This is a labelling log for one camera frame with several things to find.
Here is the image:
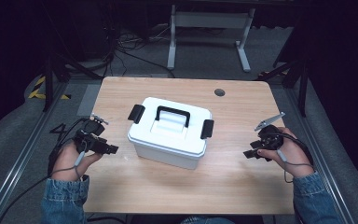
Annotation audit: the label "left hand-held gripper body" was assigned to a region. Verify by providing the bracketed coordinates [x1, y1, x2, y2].
[74, 113, 110, 154]

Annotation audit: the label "grey left gripper cable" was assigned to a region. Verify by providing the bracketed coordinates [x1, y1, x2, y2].
[49, 150, 88, 182]

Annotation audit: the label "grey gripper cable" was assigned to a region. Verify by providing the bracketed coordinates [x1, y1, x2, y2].
[276, 148, 315, 185]
[49, 150, 88, 182]

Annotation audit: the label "yellow black hazard tape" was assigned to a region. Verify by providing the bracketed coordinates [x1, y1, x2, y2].
[27, 76, 73, 101]

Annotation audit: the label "metal floor rail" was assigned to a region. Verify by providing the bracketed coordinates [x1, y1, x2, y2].
[283, 87, 357, 224]
[0, 81, 71, 224]

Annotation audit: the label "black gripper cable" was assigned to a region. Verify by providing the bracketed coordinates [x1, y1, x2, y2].
[268, 132, 315, 166]
[0, 117, 90, 224]

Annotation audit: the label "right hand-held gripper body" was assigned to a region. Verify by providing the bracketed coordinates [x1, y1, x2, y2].
[254, 111, 286, 162]

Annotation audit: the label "black floor cables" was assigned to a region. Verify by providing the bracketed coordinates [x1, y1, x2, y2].
[106, 21, 176, 79]

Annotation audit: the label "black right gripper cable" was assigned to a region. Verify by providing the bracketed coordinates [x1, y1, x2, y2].
[268, 132, 315, 166]

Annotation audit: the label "white plastic storage box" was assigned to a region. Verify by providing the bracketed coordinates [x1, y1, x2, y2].
[127, 96, 215, 171]

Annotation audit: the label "white metal desk frame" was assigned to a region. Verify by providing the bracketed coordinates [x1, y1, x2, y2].
[166, 4, 256, 74]

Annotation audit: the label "grey right gripper cable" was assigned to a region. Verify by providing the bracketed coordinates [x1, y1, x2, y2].
[276, 148, 315, 185]

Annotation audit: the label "black tripod stand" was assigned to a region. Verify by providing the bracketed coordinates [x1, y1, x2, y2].
[255, 55, 310, 119]
[42, 52, 104, 113]

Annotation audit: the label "person's denim legs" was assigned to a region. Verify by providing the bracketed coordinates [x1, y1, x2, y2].
[180, 217, 236, 224]

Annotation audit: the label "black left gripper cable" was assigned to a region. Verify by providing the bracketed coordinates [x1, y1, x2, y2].
[0, 117, 90, 224]

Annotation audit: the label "person's right hand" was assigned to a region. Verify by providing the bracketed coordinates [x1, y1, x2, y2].
[256, 126, 315, 178]

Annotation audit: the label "person's left hand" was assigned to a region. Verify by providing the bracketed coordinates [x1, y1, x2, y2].
[50, 141, 103, 182]

